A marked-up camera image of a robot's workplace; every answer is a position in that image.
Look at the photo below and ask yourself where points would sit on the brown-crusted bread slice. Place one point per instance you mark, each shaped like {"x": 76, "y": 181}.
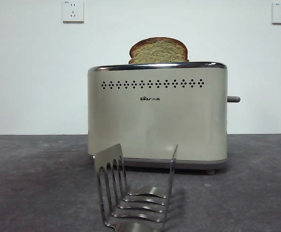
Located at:
{"x": 158, "y": 52}

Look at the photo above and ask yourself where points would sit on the grey toaster lever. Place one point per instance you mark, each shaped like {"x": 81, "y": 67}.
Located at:
{"x": 234, "y": 99}

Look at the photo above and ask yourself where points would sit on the cream toaster with chrome top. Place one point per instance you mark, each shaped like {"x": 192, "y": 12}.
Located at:
{"x": 154, "y": 120}

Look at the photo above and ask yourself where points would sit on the stainless steel toast rack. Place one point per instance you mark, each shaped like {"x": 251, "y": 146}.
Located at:
{"x": 106, "y": 157}

